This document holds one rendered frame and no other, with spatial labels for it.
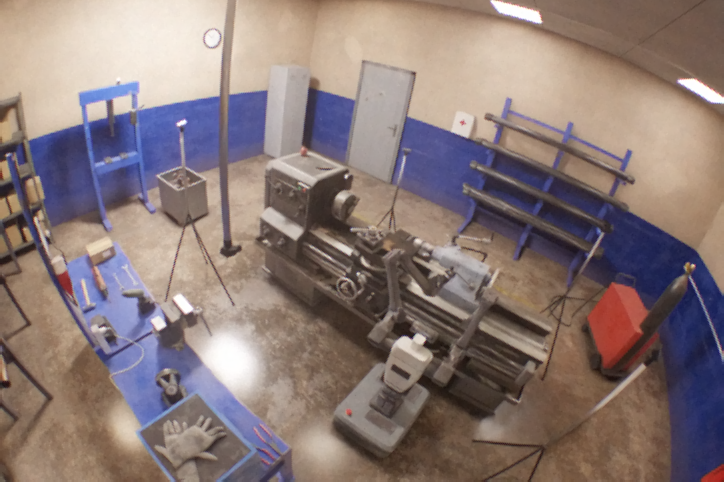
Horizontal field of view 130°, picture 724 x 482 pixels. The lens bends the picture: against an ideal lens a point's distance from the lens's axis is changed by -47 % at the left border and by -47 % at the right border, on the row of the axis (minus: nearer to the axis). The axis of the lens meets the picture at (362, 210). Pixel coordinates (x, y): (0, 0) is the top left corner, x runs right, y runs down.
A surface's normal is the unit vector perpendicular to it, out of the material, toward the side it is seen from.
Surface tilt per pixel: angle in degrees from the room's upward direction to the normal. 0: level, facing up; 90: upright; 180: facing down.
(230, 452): 0
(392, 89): 90
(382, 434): 0
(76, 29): 90
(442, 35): 90
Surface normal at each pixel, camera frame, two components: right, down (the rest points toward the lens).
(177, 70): 0.80, 0.41
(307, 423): 0.17, -0.85
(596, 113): -0.57, 0.33
